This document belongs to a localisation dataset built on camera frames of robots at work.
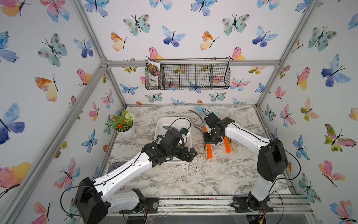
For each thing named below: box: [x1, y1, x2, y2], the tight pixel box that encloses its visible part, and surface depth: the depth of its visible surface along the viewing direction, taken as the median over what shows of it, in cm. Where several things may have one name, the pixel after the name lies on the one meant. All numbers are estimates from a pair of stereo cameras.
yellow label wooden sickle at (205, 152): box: [204, 144, 208, 161], surface depth 95 cm
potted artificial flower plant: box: [110, 109, 136, 139], surface depth 93 cm
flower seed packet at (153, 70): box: [146, 59, 161, 87], surface depth 91 cm
